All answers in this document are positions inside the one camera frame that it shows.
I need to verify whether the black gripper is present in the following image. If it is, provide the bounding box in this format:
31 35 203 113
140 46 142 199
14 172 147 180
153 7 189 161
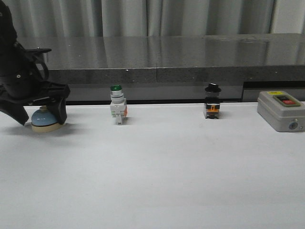
0 42 70 125

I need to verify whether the blue desk bell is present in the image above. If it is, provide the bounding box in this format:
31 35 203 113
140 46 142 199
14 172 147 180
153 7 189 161
31 106 62 133

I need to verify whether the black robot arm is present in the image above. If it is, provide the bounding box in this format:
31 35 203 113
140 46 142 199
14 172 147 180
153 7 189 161
0 2 70 125

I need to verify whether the grey curtain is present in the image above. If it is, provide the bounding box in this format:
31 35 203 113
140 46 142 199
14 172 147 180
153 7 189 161
5 0 305 37

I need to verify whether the grey stone counter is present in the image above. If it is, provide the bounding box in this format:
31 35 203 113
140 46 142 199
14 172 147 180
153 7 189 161
0 32 305 103

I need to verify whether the green pushbutton switch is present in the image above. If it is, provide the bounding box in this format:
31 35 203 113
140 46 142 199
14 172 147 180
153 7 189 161
110 84 127 125

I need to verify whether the black selector knob switch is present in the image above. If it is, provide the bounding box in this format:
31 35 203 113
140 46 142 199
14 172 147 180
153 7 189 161
203 83 221 119

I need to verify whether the grey on-off switch box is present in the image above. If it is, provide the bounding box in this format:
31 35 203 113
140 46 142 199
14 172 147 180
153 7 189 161
257 91 305 132

